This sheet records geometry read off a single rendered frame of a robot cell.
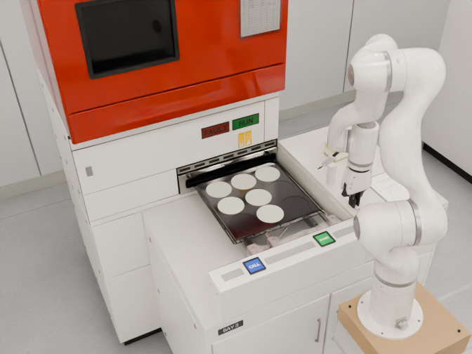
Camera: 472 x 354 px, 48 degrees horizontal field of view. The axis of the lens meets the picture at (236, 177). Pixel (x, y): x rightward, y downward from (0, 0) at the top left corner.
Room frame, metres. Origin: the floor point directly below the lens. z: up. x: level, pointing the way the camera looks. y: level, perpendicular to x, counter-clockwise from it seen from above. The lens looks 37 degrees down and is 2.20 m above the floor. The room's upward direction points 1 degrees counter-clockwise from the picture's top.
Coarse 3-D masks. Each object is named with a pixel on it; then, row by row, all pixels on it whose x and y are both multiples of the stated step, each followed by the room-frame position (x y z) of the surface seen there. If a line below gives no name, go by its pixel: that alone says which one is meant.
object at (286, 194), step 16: (224, 176) 1.69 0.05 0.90; (240, 192) 1.59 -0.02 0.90; (272, 192) 1.59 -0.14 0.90; (288, 192) 1.58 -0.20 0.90; (256, 208) 1.50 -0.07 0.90; (288, 208) 1.49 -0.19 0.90; (304, 208) 1.49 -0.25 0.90; (240, 224) 1.41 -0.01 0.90; (256, 224) 1.41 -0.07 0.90; (272, 224) 1.40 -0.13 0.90
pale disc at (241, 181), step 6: (240, 174) 1.71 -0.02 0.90; (246, 174) 1.70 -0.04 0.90; (234, 180) 1.67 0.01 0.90; (240, 180) 1.67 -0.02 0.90; (246, 180) 1.67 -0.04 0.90; (252, 180) 1.67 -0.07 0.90; (234, 186) 1.63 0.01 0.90; (240, 186) 1.63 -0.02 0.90; (246, 186) 1.63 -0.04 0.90; (252, 186) 1.63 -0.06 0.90
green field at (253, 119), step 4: (252, 116) 1.79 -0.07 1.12; (256, 116) 1.80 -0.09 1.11; (236, 120) 1.76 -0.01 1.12; (240, 120) 1.77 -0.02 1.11; (244, 120) 1.78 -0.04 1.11; (248, 120) 1.79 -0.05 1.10; (252, 120) 1.79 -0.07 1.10; (256, 120) 1.80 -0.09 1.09; (236, 124) 1.76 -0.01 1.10; (240, 124) 1.77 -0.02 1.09; (244, 124) 1.78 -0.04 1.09; (248, 124) 1.79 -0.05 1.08; (236, 128) 1.76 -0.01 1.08
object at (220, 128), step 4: (220, 124) 1.73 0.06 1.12; (224, 124) 1.74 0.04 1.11; (228, 124) 1.75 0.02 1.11; (208, 128) 1.71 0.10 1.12; (212, 128) 1.72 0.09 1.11; (216, 128) 1.73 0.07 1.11; (220, 128) 1.73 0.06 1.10; (224, 128) 1.74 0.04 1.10; (228, 128) 1.75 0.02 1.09; (204, 132) 1.71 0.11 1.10; (208, 132) 1.71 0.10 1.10; (212, 132) 1.72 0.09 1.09; (216, 132) 1.73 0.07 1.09; (220, 132) 1.73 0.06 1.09; (204, 136) 1.71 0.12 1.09; (208, 136) 1.71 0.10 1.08
